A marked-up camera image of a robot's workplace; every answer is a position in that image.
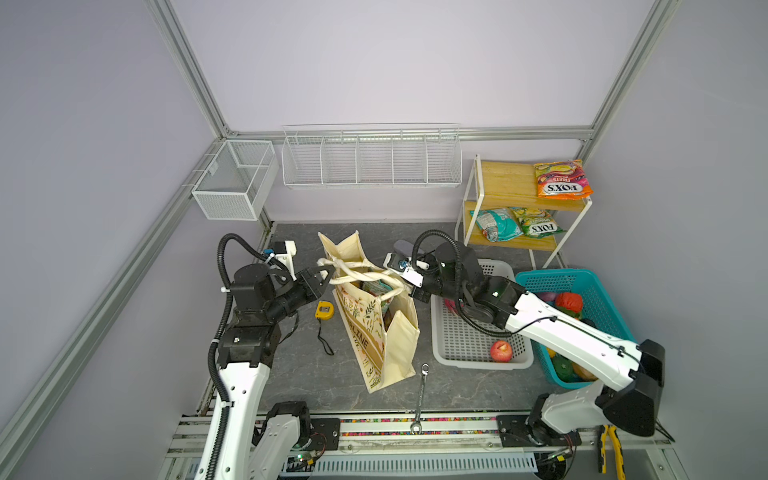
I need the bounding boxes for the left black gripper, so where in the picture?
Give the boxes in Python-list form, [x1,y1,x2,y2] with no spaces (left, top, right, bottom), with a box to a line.
[264,265,332,323]

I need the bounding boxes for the cream floral tote bag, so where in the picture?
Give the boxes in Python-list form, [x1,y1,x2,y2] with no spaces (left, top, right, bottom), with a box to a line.
[317,232,420,393]

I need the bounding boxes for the teal snack bag shelf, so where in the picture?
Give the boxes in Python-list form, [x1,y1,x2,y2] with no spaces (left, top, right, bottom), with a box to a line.
[476,207,523,243]
[362,280,393,315]

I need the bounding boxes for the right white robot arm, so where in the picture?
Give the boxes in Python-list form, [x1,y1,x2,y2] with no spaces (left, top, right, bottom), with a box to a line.
[395,243,665,445]

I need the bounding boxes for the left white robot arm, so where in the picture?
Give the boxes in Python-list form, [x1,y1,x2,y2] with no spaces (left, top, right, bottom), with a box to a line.
[195,264,335,479]

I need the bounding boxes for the green Fox's candy bag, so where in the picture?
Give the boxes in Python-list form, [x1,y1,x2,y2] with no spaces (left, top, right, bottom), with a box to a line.
[510,207,564,239]

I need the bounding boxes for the orange Fox's candy bag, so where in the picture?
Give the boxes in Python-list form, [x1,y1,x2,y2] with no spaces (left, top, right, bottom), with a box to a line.
[534,159,594,200]

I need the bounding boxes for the yellow tape measure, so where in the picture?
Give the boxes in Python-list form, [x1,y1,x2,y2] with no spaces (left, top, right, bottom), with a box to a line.
[315,301,335,356]

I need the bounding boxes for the grey cloth pad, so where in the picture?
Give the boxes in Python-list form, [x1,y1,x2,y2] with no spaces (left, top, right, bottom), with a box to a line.
[393,239,414,257]

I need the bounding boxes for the white plastic basket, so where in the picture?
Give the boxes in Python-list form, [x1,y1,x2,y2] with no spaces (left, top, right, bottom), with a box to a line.
[430,296,534,371]

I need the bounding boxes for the white two-tier wooden shelf rack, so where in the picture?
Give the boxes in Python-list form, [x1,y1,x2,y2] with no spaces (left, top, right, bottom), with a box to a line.
[454,156,593,269]

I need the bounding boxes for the red apple front basket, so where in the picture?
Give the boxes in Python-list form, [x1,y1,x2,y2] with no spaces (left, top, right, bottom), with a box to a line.
[490,340,514,363]

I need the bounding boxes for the small white mesh basket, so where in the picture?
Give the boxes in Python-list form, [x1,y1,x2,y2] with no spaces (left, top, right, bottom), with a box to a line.
[192,140,278,221]

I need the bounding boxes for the red tomato in teal basket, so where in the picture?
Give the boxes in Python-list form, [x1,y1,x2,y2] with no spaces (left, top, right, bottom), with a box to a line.
[555,292,584,318]

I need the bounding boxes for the silver combination wrench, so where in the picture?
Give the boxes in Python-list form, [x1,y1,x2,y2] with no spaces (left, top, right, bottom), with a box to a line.
[410,363,430,435]

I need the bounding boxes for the green bell pepper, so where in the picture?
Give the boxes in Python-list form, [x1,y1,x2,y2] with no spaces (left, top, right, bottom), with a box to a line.
[551,355,580,383]

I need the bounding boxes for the teal plastic basket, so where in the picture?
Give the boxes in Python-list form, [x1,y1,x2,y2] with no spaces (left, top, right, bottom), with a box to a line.
[515,269,637,390]

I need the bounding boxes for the brown potato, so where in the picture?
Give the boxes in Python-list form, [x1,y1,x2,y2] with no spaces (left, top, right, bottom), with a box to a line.
[572,362,598,382]

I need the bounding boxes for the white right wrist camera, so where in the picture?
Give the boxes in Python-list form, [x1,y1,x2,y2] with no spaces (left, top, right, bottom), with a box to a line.
[384,252,429,288]

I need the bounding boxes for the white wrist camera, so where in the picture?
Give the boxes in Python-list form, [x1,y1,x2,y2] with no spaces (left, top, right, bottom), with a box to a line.
[384,252,429,288]
[272,240,297,279]

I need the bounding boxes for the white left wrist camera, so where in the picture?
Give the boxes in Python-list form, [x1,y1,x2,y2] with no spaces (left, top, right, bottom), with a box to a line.
[272,240,297,279]

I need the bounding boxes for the long white wire basket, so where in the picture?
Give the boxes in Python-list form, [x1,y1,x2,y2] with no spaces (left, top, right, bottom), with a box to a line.
[281,123,463,189]

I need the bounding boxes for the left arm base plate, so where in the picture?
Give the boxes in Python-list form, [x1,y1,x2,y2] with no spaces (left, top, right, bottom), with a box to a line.
[291,417,341,451]

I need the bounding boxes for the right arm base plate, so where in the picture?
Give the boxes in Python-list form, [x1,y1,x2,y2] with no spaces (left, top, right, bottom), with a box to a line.
[496,414,582,447]

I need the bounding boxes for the yellow handled pliers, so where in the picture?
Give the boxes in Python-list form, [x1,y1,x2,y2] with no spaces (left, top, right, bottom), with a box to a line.
[597,424,626,480]

